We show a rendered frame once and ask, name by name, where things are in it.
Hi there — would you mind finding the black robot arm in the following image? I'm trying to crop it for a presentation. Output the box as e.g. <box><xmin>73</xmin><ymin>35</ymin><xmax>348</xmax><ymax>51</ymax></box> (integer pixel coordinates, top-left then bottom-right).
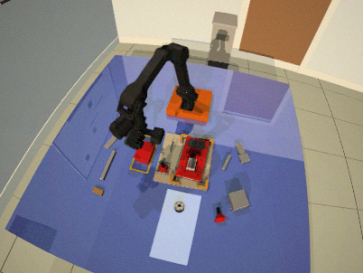
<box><xmin>109</xmin><ymin>42</ymin><xmax>199</xmax><ymax>150</ymax></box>

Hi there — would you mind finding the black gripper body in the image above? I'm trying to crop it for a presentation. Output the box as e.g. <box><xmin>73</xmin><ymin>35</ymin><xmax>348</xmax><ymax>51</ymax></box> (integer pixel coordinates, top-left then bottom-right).
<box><xmin>133</xmin><ymin>116</ymin><xmax>164</xmax><ymax>145</ymax></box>

